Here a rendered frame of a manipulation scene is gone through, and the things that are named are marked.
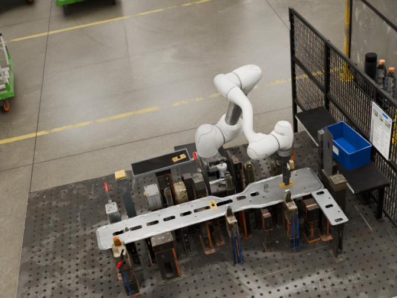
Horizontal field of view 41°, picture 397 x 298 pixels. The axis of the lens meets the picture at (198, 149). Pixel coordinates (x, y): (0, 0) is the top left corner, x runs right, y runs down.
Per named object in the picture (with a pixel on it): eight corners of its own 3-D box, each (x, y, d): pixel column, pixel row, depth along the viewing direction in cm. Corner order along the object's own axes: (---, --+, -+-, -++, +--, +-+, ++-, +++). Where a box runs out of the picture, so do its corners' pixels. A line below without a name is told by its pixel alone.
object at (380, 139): (388, 163, 304) (393, 119, 286) (368, 141, 322) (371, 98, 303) (391, 162, 304) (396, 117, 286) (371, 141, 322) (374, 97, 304)
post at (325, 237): (323, 242, 323) (323, 207, 305) (315, 229, 331) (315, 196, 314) (332, 239, 323) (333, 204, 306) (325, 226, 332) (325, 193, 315)
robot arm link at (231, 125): (210, 133, 399) (233, 121, 407) (222, 149, 393) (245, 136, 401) (228, 66, 334) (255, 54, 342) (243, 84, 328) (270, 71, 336)
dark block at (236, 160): (240, 212, 352) (234, 164, 327) (237, 206, 358) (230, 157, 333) (247, 210, 353) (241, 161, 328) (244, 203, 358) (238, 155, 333)
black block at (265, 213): (266, 255, 321) (263, 221, 303) (260, 243, 329) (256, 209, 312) (278, 251, 322) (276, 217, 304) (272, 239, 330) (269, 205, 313)
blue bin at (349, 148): (348, 171, 321) (348, 154, 313) (320, 145, 344) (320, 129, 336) (371, 162, 324) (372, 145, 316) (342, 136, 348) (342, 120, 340)
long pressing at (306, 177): (99, 255, 301) (98, 253, 300) (95, 227, 318) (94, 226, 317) (326, 189, 317) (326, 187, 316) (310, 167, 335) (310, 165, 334)
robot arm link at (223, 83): (225, 88, 322) (243, 80, 328) (208, 73, 333) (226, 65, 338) (225, 104, 332) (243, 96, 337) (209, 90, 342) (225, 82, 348)
